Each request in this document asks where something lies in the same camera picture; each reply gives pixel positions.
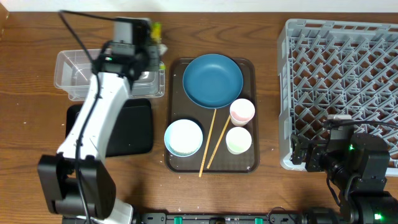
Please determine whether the green yellow snack wrapper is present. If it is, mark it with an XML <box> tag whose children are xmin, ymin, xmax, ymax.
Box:
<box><xmin>150</xmin><ymin>21</ymin><xmax>166</xmax><ymax>71</ymax></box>

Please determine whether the white green cup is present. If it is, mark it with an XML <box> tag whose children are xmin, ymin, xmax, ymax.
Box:
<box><xmin>226</xmin><ymin>127</ymin><xmax>252</xmax><ymax>155</ymax></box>

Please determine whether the pink cup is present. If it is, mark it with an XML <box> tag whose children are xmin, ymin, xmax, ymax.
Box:
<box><xmin>229</xmin><ymin>98</ymin><xmax>256</xmax><ymax>126</ymax></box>

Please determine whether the wooden chopstick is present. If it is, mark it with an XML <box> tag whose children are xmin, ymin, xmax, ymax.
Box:
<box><xmin>198</xmin><ymin>109</ymin><xmax>217</xmax><ymax>178</ymax></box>
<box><xmin>206</xmin><ymin>115</ymin><xmax>231</xmax><ymax>169</ymax></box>

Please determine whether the blue plate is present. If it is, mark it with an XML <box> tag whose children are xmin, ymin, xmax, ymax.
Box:
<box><xmin>182</xmin><ymin>54</ymin><xmax>244</xmax><ymax>109</ymax></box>

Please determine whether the white tissue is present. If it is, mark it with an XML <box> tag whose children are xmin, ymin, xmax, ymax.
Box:
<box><xmin>158</xmin><ymin>44</ymin><xmax>168</xmax><ymax>56</ymax></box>

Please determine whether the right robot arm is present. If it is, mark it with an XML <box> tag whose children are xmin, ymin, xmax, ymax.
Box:
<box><xmin>292</xmin><ymin>133</ymin><xmax>397</xmax><ymax>223</ymax></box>

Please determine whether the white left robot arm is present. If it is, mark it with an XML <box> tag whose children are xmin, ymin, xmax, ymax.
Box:
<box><xmin>37</xmin><ymin>41</ymin><xmax>167</xmax><ymax>223</ymax></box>

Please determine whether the clear plastic waste bin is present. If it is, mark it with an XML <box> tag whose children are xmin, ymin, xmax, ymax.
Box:
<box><xmin>54</xmin><ymin>50</ymin><xmax>165</xmax><ymax>101</ymax></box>

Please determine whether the grey dishwasher rack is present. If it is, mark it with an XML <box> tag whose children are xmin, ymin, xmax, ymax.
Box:
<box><xmin>277</xmin><ymin>19</ymin><xmax>397</xmax><ymax>177</ymax></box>

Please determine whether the black plastic tray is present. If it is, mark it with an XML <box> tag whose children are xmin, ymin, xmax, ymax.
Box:
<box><xmin>80</xmin><ymin>99</ymin><xmax>154</xmax><ymax>160</ymax></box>

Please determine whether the light blue small bowl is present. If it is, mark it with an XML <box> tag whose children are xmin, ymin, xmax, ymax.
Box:
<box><xmin>164</xmin><ymin>119</ymin><xmax>203</xmax><ymax>157</ymax></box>

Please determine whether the brown serving tray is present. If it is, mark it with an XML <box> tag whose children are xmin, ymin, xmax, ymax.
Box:
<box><xmin>164</xmin><ymin>58</ymin><xmax>260</xmax><ymax>174</ymax></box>

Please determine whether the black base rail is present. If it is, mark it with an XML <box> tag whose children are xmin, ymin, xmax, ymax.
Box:
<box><xmin>134</xmin><ymin>212</ymin><xmax>298</xmax><ymax>224</ymax></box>

